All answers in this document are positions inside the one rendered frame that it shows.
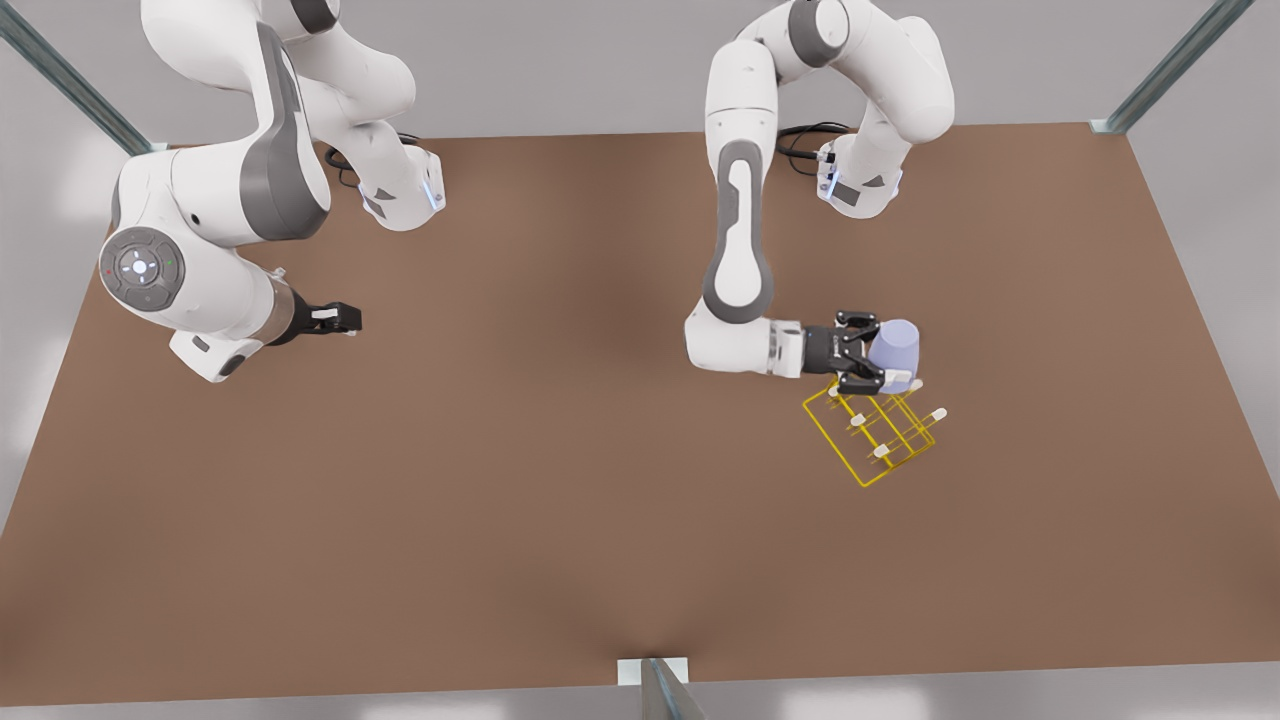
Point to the pale lavender cup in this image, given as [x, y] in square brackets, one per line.
[895, 352]

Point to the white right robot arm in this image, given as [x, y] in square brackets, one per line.
[215, 190]

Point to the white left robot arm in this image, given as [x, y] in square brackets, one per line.
[738, 240]

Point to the silver frame post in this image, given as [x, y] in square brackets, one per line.
[662, 690]
[70, 75]
[1170, 70]

